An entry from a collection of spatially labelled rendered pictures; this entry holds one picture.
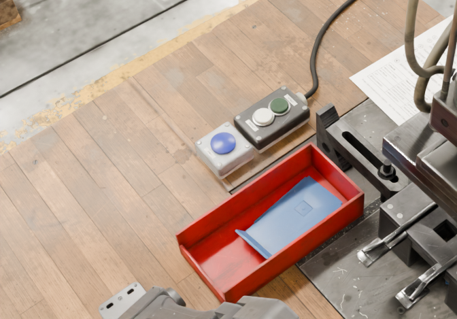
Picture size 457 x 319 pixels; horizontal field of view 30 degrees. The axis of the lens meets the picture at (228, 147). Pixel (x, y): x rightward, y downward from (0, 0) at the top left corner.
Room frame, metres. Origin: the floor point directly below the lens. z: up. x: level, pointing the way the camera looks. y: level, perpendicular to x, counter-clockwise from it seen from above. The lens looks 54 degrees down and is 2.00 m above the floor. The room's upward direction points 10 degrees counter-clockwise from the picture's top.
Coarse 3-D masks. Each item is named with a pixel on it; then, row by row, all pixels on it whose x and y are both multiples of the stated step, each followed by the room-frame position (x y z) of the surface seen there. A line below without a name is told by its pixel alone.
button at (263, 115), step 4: (260, 108) 0.84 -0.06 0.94; (264, 108) 0.83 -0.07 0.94; (256, 112) 0.83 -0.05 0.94; (260, 112) 0.83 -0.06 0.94; (264, 112) 0.83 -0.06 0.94; (268, 112) 0.82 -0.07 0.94; (256, 116) 0.82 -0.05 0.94; (260, 116) 0.82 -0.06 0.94; (264, 116) 0.82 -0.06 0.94; (268, 116) 0.82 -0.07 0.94; (272, 116) 0.82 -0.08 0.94; (256, 120) 0.81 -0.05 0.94; (260, 120) 0.81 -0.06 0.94; (264, 120) 0.81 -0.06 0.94; (268, 120) 0.81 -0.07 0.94
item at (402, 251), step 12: (384, 216) 0.59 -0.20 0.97; (384, 228) 0.58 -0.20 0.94; (396, 228) 0.56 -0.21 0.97; (444, 228) 0.56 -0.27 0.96; (408, 240) 0.54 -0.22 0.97; (396, 252) 0.56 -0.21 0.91; (408, 252) 0.54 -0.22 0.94; (420, 252) 0.52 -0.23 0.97; (408, 264) 0.54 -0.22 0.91; (432, 264) 0.50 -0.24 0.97; (456, 288) 0.46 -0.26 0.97; (456, 300) 0.46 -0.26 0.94; (456, 312) 0.46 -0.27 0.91
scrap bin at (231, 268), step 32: (288, 160) 0.71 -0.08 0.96; (320, 160) 0.71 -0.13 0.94; (256, 192) 0.68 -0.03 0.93; (352, 192) 0.65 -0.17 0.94; (192, 224) 0.63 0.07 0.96; (224, 224) 0.66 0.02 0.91; (320, 224) 0.60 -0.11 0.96; (192, 256) 0.61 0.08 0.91; (224, 256) 0.60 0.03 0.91; (256, 256) 0.59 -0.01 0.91; (288, 256) 0.57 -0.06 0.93; (224, 288) 0.55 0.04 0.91; (256, 288) 0.54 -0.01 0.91
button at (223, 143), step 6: (222, 132) 0.80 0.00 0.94; (216, 138) 0.79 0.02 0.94; (222, 138) 0.79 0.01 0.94; (228, 138) 0.79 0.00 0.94; (234, 138) 0.79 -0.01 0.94; (210, 144) 0.78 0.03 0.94; (216, 144) 0.78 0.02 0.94; (222, 144) 0.78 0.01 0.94; (228, 144) 0.78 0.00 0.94; (234, 144) 0.78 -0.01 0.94; (216, 150) 0.77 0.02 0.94; (222, 150) 0.77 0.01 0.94; (228, 150) 0.77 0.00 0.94
